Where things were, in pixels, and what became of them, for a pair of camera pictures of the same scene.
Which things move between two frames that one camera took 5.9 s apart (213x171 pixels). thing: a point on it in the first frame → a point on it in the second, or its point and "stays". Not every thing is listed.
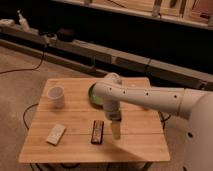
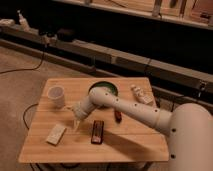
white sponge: [56, 134] stays
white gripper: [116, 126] → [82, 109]
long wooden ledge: [101, 59] stays
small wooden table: [65, 127] stays
